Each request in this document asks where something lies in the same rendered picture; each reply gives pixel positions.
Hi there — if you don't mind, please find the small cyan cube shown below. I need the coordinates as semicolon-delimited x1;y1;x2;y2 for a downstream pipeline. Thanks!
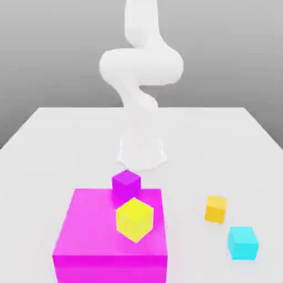
227;226;260;261

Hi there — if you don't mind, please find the small yellow cube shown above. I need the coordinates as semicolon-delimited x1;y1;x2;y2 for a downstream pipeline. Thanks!
115;197;154;244

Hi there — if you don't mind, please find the large magenta box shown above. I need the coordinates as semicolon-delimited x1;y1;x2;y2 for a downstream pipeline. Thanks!
52;188;169;283

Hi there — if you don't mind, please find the small orange cube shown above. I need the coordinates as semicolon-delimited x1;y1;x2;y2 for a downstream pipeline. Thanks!
204;195;228;224

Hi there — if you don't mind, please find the small purple cube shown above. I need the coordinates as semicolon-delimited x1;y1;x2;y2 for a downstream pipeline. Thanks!
111;169;142;203

